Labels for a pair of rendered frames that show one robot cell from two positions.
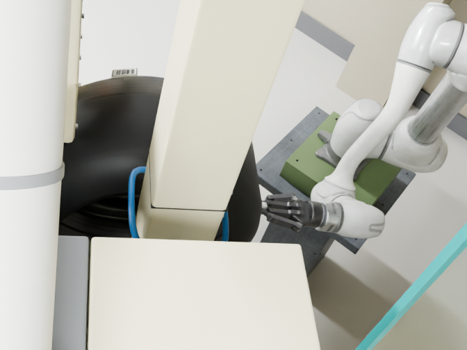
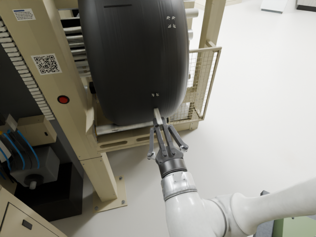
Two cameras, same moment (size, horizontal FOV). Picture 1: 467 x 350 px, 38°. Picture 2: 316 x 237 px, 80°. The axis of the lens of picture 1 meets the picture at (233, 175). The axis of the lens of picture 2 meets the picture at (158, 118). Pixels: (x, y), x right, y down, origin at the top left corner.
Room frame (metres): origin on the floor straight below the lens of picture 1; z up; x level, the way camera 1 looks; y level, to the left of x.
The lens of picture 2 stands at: (1.24, -0.53, 1.56)
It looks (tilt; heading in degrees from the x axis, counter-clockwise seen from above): 45 degrees down; 98
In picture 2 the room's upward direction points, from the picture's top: straight up
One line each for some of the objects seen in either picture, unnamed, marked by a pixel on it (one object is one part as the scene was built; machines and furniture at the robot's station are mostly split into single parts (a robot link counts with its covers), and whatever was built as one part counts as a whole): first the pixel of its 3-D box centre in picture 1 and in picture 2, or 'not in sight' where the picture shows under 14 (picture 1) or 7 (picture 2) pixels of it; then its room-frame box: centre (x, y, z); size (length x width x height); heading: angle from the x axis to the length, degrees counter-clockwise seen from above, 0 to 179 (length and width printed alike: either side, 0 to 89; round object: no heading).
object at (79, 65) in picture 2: not in sight; (78, 50); (0.63, 0.46, 1.05); 0.20 x 0.15 x 0.30; 22
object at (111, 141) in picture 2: not in sight; (132, 133); (1.03, 0.06, 0.83); 0.36 x 0.09 x 0.06; 22
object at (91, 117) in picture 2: not in sight; (92, 111); (0.81, 0.12, 0.90); 0.40 x 0.03 x 0.10; 112
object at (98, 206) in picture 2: not in sight; (109, 192); (0.74, 0.07, 0.01); 0.27 x 0.27 x 0.02; 22
